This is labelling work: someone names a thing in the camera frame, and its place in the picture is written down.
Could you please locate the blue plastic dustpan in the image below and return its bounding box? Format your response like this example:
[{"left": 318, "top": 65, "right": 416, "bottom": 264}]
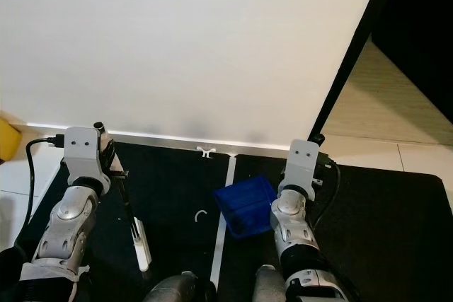
[{"left": 212, "top": 176, "right": 278, "bottom": 239}]

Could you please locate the white brush with black handle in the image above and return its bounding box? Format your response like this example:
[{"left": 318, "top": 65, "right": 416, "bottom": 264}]
[{"left": 93, "top": 122, "right": 154, "bottom": 273}]

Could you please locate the yellow plastic bin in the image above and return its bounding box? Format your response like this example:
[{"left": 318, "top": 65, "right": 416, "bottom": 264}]
[{"left": 0, "top": 118, "right": 22, "bottom": 163}]

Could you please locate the grey right robot leg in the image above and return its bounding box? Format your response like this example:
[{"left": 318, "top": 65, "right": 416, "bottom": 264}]
[{"left": 253, "top": 265, "right": 287, "bottom": 302}]

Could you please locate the grey robot leg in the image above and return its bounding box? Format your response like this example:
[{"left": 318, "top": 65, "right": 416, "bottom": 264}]
[
  {"left": 253, "top": 265, "right": 287, "bottom": 302},
  {"left": 144, "top": 272, "right": 217, "bottom": 302}
]

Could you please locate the grey left robot leg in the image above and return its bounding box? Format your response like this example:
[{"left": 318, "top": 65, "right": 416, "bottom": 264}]
[{"left": 144, "top": 272, "right": 217, "bottom": 302}]

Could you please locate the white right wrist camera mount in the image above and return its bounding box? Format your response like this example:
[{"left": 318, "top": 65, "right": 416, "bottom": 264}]
[{"left": 280, "top": 139, "right": 321, "bottom": 200}]

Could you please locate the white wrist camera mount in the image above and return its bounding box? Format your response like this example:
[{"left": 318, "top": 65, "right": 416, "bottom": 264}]
[
  {"left": 64, "top": 127, "right": 107, "bottom": 182},
  {"left": 280, "top": 139, "right": 321, "bottom": 200}
]

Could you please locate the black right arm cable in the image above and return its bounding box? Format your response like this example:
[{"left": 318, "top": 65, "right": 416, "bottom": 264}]
[{"left": 315, "top": 157, "right": 342, "bottom": 228}]

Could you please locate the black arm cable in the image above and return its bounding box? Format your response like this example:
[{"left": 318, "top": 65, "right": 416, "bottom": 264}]
[
  {"left": 25, "top": 136, "right": 68, "bottom": 246},
  {"left": 315, "top": 157, "right": 342, "bottom": 228}
]

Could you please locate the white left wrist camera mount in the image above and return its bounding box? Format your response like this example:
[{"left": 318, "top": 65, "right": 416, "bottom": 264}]
[{"left": 64, "top": 127, "right": 107, "bottom": 182}]

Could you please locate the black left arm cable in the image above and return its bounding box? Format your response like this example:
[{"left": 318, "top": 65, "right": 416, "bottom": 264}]
[{"left": 25, "top": 136, "right": 68, "bottom": 246}]

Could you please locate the black door frame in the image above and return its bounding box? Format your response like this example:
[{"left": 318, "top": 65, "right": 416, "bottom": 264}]
[{"left": 308, "top": 0, "right": 404, "bottom": 144}]

